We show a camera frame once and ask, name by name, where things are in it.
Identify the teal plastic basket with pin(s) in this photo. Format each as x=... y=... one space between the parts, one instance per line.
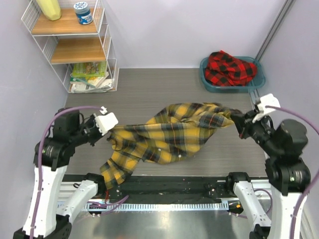
x=258 y=81

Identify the yellow plastic bottle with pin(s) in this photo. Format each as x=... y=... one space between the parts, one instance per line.
x=50 y=8

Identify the stack of books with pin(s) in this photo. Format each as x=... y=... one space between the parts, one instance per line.
x=100 y=84

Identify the yellow plaid long sleeve shirt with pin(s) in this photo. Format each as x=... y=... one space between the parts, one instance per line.
x=175 y=133

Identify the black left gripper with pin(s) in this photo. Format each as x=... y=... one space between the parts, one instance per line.
x=92 y=119

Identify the green picture book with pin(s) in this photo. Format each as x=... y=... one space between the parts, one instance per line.
x=90 y=69

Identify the white wire shelf rack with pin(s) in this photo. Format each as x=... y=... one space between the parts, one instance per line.
x=65 y=42

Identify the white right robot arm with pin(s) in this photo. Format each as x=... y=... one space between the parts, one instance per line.
x=287 y=174

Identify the white slotted cable duct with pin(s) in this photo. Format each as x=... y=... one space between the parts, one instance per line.
x=223 y=206

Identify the aluminium frame rail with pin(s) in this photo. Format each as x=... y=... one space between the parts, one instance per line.
x=283 y=13

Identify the blue lidded jar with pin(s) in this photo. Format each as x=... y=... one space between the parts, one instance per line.
x=83 y=12

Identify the red plaid long sleeve shirt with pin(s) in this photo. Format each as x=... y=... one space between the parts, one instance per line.
x=224 y=70

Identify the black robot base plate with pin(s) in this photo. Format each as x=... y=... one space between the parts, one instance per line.
x=170 y=190

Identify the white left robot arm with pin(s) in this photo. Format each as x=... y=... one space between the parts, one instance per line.
x=65 y=132

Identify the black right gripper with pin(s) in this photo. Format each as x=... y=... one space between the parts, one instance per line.
x=246 y=120

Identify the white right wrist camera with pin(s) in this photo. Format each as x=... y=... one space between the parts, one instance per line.
x=265 y=105

